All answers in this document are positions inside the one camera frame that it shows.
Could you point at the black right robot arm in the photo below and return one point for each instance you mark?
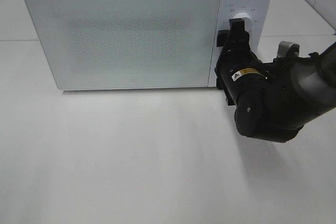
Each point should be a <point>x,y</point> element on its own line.
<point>273,100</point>

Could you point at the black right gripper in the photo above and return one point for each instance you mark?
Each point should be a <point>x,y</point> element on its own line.
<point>238,70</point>

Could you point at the white upper power knob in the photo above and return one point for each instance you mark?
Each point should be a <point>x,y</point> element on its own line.
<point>246,16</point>

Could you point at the white microwave door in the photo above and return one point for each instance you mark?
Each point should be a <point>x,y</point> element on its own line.
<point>126,44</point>

